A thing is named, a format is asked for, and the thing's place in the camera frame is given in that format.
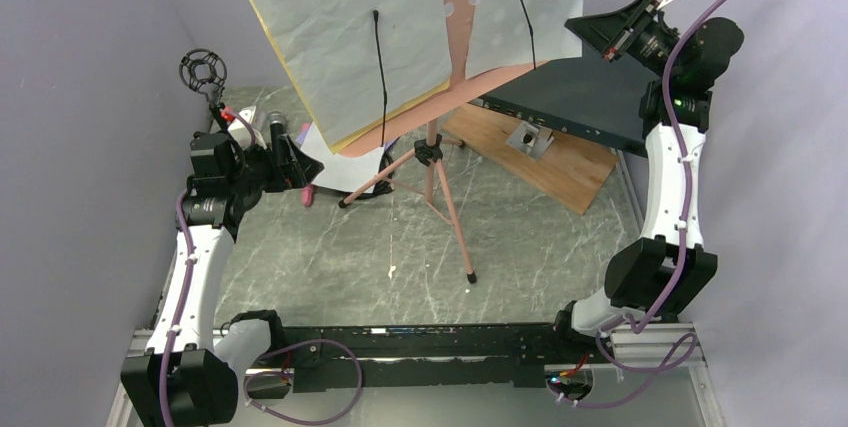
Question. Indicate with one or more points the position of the silver metal bracket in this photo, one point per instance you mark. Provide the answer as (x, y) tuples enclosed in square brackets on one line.
[(530, 139)]

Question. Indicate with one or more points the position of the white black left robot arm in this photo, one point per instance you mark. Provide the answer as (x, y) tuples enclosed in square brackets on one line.
[(199, 265)]

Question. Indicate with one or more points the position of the dark teal rack unit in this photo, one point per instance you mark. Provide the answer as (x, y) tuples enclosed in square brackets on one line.
[(614, 103)]

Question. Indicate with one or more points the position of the pink tripod music stand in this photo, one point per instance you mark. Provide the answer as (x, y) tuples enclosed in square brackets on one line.
[(428, 152)]

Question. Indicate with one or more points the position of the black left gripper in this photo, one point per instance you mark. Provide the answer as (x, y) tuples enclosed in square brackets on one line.
[(299, 169)]

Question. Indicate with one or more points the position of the grey paper sheet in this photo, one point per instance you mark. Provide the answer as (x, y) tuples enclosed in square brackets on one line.
[(356, 63)]

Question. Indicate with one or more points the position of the black silver handheld microphone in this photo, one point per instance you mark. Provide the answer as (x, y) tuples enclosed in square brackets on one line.
[(277, 124)]

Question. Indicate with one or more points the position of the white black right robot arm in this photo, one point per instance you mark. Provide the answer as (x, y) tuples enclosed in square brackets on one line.
[(667, 266)]

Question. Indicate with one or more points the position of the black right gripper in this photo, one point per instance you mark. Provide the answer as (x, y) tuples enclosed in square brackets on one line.
[(610, 33)]

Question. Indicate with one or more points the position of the pink small microphone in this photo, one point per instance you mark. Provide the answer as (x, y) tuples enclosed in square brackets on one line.
[(308, 192)]

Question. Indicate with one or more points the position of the wooden board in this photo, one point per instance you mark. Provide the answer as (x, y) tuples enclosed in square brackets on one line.
[(569, 169)]

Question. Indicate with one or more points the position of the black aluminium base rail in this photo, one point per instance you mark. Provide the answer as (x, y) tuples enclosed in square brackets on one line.
[(523, 355)]

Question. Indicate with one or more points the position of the black tripod mic stand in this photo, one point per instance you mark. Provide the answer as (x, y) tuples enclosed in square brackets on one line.
[(204, 72)]

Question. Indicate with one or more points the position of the blue sheet music page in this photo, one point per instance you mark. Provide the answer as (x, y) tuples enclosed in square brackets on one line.
[(391, 142)]

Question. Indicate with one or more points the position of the white paper sheet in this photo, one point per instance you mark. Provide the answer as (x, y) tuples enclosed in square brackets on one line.
[(340, 173), (514, 32)]

